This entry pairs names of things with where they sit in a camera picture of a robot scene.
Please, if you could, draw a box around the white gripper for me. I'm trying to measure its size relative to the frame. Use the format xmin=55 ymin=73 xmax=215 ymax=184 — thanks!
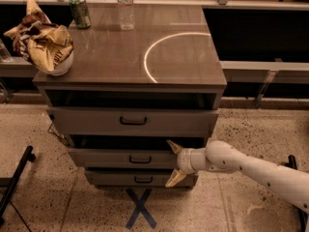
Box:
xmin=165 ymin=140 xmax=197 ymax=188

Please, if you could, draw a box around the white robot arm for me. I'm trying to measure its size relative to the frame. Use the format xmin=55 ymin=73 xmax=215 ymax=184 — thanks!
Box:
xmin=165 ymin=140 xmax=309 ymax=215

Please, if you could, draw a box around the grey top drawer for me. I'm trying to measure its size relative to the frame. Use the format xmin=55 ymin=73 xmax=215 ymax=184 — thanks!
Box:
xmin=46 ymin=107 xmax=218 ymax=137

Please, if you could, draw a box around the black base leg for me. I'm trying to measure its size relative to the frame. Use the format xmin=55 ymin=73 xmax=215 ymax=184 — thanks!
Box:
xmin=0 ymin=146 xmax=36 ymax=224
xmin=285 ymin=155 xmax=308 ymax=232

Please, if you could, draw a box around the black right base leg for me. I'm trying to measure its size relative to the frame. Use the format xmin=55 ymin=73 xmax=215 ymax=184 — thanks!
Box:
xmin=285 ymin=155 xmax=308 ymax=232

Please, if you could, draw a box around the clear glass on shelf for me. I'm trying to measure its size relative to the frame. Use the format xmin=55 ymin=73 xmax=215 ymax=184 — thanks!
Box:
xmin=0 ymin=39 xmax=13 ymax=62

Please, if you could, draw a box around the green soda can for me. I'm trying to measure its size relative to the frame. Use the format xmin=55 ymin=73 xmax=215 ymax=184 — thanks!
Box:
xmin=69 ymin=0 xmax=91 ymax=29

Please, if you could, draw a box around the white bowl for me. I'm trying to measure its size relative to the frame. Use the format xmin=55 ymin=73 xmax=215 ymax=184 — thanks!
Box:
xmin=42 ymin=52 xmax=73 ymax=76

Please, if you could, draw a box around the blue tape X mark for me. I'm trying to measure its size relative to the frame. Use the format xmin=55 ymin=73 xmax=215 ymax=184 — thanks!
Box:
xmin=126 ymin=188 xmax=156 ymax=229

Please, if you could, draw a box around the clear plastic water bottle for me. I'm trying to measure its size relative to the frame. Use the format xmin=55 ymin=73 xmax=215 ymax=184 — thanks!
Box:
xmin=117 ymin=0 xmax=134 ymax=31

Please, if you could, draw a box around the yellow brown chip bag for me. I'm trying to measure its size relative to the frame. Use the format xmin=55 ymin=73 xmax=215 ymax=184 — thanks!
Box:
xmin=4 ymin=0 xmax=73 ymax=71

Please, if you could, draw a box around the black left base leg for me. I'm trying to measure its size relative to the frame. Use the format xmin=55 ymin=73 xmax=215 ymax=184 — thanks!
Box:
xmin=0 ymin=146 xmax=36 ymax=224

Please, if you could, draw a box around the grey three-drawer cabinet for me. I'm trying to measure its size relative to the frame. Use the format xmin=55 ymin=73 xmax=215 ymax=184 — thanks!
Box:
xmin=32 ymin=3 xmax=228 ymax=189

